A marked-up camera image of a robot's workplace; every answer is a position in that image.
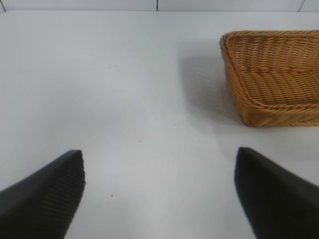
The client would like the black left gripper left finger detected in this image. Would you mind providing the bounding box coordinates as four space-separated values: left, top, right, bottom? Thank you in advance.
0 149 87 239

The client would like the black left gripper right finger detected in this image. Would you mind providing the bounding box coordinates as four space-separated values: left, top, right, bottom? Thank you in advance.
233 146 319 239

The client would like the tan woven wicker basket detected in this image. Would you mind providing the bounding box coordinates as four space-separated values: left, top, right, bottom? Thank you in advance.
219 29 319 129

